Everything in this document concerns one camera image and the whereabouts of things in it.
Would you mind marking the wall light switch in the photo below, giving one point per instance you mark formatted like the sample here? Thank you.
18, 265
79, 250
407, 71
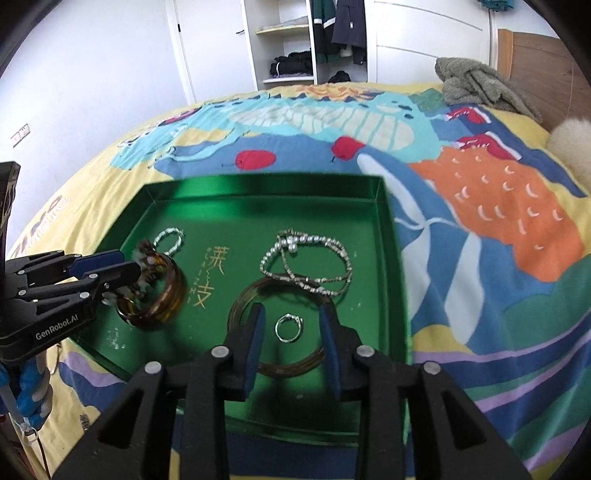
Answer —
21, 134

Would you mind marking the person's left hand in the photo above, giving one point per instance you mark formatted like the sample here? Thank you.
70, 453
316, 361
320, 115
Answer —
27, 387

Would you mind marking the grey crumpled cloth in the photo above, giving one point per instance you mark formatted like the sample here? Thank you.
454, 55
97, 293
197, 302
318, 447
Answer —
480, 87

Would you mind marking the small black garment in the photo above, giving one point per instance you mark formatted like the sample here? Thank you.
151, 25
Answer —
339, 77

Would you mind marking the white fluffy pillow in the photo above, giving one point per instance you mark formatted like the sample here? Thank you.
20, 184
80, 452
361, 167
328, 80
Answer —
572, 147

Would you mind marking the amber bangle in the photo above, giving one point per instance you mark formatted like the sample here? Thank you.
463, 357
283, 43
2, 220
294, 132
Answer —
173, 295

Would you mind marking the white wardrobe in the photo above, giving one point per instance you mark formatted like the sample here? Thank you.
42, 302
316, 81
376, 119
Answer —
406, 41

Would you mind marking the yellow printed duvet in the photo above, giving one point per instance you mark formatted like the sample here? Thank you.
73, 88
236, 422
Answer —
485, 207

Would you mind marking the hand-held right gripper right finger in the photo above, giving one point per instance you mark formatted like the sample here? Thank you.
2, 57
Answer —
330, 350

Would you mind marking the teal curtain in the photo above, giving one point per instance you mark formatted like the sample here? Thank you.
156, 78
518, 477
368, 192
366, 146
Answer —
496, 3

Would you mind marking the hanging green jacket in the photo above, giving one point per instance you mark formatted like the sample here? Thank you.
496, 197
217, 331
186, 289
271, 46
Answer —
321, 32

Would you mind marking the hanging dark jacket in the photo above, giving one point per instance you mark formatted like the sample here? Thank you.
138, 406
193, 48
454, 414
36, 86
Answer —
348, 27

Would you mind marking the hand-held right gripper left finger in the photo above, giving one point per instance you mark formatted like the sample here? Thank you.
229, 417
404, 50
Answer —
254, 341

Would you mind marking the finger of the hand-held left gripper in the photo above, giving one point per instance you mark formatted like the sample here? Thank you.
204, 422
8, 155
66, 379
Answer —
115, 276
99, 261

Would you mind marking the thin gold bangle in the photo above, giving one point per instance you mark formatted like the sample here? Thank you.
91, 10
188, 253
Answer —
242, 297

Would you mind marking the green tray box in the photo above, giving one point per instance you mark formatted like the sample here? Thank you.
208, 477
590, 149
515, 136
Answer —
207, 217

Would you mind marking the folded black clothes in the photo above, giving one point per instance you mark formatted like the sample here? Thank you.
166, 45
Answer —
291, 64

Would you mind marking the white door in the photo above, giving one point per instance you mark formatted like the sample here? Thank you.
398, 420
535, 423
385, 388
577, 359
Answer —
212, 46

